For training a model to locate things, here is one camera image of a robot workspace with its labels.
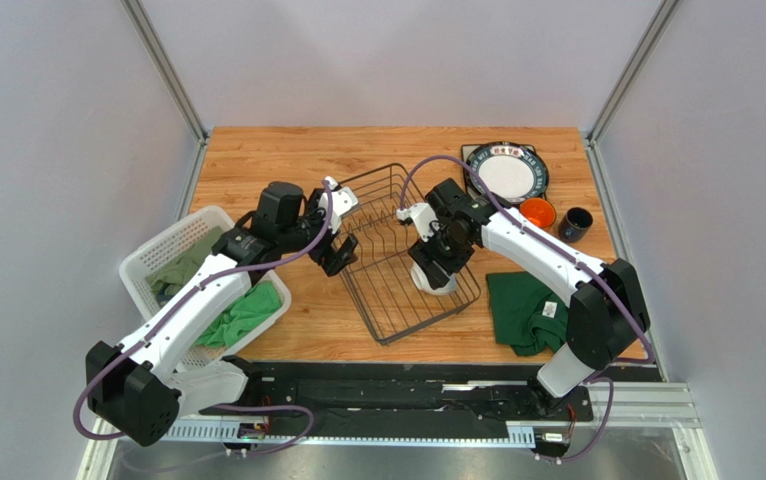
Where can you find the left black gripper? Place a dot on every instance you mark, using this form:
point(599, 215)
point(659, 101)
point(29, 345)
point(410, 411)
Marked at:
point(325, 257)

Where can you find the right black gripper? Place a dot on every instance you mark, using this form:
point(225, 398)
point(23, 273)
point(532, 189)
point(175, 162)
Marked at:
point(432, 259)

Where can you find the white ribbed bowl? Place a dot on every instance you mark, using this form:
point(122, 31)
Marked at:
point(422, 282)

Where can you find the orange mug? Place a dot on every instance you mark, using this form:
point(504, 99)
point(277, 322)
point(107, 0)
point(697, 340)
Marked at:
point(538, 211)

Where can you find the white green-rimmed round plate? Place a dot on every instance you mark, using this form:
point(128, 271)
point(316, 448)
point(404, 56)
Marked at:
point(512, 180)

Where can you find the dark blue mug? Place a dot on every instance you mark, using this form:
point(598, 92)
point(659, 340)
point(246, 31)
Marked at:
point(574, 225)

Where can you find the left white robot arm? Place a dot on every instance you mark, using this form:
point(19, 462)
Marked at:
point(134, 385)

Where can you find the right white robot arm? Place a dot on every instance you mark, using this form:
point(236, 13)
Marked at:
point(606, 307)

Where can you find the dark green folded cloth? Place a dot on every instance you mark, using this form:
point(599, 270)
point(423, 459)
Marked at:
point(527, 315)

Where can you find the square floral plate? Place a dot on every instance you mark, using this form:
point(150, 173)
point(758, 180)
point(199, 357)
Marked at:
point(479, 154)

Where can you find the bright green towel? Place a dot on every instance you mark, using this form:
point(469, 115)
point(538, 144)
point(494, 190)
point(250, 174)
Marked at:
point(241, 317)

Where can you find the white plastic basket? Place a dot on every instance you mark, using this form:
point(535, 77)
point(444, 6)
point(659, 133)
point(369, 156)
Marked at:
point(159, 251)

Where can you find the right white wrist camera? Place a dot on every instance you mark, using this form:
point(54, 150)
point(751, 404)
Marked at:
point(422, 216)

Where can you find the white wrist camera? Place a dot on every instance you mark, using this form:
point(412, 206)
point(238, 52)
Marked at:
point(422, 216)
point(341, 201)

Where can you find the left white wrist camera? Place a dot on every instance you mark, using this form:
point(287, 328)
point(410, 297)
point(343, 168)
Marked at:
point(341, 201)

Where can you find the black wire dish rack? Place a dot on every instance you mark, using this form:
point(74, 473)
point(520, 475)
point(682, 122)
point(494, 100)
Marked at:
point(379, 281)

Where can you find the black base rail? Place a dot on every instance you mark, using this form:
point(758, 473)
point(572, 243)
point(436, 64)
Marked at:
point(408, 401)

